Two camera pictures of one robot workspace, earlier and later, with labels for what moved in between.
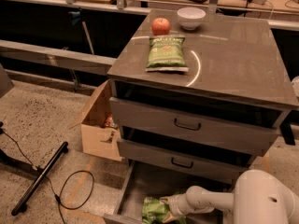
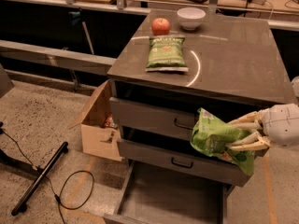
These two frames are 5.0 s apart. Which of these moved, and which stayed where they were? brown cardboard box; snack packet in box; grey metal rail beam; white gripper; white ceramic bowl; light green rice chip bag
Moved: white gripper; light green rice chip bag
Stayed: snack packet in box; white ceramic bowl; brown cardboard box; grey metal rail beam
